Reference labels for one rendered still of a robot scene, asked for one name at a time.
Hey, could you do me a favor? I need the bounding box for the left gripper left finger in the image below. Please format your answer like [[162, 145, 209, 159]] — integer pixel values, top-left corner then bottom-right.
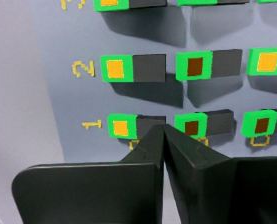
[[11, 124, 164, 224]]

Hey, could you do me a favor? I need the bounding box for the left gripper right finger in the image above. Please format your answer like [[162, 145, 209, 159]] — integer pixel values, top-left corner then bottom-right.
[[162, 124, 277, 224]]

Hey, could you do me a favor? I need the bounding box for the grey switch panel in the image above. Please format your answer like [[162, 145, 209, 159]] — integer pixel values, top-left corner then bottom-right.
[[28, 0, 277, 163]]

